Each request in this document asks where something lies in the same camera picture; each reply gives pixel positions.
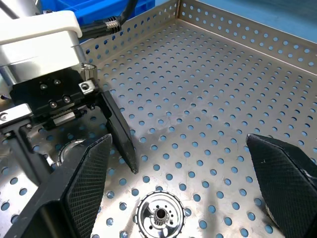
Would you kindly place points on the blue plastic tray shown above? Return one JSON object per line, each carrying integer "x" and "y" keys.
{"x": 99, "y": 10}

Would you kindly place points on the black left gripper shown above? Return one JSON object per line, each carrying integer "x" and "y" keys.
{"x": 57, "y": 94}

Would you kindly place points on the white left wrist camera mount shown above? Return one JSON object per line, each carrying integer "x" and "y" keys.
{"x": 37, "y": 37}

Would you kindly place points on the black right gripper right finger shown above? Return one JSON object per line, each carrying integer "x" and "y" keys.
{"x": 284, "y": 178}

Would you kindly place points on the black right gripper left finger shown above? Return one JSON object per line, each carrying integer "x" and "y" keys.
{"x": 81, "y": 188}

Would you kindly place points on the perforated steel tray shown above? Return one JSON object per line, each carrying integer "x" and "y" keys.
{"x": 203, "y": 104}

